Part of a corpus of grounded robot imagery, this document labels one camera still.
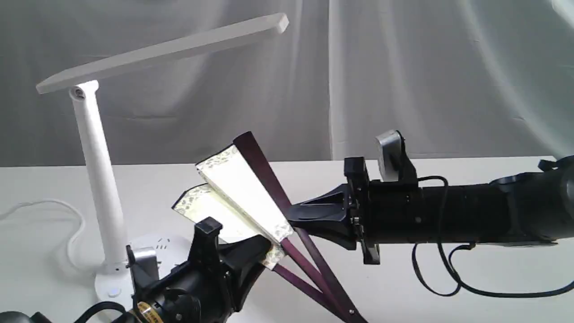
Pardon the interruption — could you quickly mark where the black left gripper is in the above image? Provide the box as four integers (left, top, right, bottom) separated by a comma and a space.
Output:
126, 217, 272, 323

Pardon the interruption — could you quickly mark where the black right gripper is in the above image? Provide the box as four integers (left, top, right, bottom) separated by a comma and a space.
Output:
287, 157, 381, 265

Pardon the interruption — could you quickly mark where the folding paper fan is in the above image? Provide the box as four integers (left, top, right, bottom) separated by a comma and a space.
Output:
172, 131, 364, 323

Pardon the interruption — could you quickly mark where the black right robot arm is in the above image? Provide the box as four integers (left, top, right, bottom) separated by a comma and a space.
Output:
287, 156, 573, 265

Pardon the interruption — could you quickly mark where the white desk lamp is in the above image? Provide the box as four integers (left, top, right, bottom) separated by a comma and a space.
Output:
35, 13, 198, 314

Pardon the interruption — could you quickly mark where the white backdrop curtain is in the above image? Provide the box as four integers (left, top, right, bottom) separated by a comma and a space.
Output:
0, 0, 574, 167

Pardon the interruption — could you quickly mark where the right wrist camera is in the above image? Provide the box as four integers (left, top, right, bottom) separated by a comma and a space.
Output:
375, 130, 418, 182

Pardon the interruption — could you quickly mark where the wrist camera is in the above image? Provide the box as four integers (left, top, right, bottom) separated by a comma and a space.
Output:
126, 244, 160, 294
375, 130, 418, 182

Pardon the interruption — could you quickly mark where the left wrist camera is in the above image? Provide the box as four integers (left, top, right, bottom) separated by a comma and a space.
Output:
126, 244, 160, 294

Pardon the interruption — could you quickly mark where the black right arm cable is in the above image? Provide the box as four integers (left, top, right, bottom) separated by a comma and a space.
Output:
411, 176, 574, 299

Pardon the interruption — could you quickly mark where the white power cable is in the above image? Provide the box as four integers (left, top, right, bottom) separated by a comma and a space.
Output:
0, 200, 97, 270

